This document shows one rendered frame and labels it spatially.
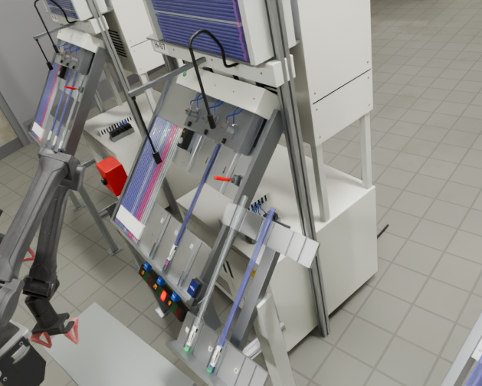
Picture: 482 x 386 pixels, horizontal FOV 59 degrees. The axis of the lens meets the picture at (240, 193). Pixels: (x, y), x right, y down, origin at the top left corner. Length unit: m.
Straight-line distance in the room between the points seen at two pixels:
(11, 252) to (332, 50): 1.09
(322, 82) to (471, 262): 1.41
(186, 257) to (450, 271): 1.44
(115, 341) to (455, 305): 1.56
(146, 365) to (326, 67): 1.16
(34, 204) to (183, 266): 0.65
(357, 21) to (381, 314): 1.37
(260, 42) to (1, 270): 0.86
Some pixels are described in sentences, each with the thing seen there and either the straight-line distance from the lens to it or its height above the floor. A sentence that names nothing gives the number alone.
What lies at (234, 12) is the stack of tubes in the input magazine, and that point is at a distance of 1.26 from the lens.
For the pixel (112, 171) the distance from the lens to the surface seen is 2.27.
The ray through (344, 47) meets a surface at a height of 1.30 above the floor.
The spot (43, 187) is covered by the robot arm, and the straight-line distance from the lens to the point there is 1.09.
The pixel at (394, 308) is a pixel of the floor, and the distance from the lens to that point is 2.28.
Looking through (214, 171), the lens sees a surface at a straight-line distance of 1.51.
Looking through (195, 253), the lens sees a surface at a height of 0.82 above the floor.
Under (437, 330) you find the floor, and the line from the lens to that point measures 2.23.
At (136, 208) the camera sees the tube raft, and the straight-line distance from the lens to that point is 1.85.
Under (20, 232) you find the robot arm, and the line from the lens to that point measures 1.06.
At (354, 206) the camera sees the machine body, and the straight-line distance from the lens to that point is 1.89.
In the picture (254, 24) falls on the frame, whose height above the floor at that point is 1.50.
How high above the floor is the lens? 1.83
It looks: 36 degrees down
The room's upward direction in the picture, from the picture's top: 15 degrees counter-clockwise
